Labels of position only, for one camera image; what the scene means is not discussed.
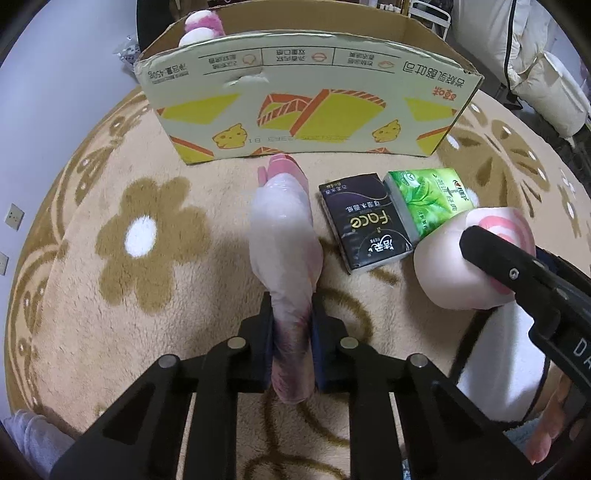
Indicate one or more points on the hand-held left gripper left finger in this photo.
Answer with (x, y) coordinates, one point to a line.
(267, 355)

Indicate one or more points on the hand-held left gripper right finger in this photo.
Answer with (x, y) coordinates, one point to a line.
(319, 360)

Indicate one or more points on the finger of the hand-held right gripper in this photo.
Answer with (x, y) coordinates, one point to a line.
(508, 272)
(551, 262)

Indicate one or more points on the cream plush with pink swirl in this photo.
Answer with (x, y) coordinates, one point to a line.
(452, 272)

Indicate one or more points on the pink plastic-wrapped package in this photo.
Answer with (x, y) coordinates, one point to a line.
(284, 240)

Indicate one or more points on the printed cardboard box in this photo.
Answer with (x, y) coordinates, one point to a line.
(300, 115)

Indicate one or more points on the pink white plush toy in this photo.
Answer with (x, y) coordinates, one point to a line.
(203, 23)

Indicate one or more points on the person's right hand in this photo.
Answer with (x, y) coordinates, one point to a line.
(551, 424)

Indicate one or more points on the white black plush toy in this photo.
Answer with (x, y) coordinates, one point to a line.
(503, 360)

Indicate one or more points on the light blue cloth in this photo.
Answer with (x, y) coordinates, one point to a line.
(521, 436)

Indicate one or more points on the green tissue pack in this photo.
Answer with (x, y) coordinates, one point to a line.
(429, 198)

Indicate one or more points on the black tissue pack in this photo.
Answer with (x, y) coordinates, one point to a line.
(364, 221)

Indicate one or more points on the white padded chair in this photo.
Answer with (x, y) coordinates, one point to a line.
(531, 60)

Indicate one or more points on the lilac fleece clothing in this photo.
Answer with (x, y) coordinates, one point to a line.
(27, 438)

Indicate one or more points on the white metal cart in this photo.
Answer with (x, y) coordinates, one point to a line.
(429, 14)

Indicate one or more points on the clear plastic bag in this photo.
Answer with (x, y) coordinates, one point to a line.
(125, 50)

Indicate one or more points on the white wall socket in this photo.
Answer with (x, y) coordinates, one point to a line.
(2, 264)
(14, 217)

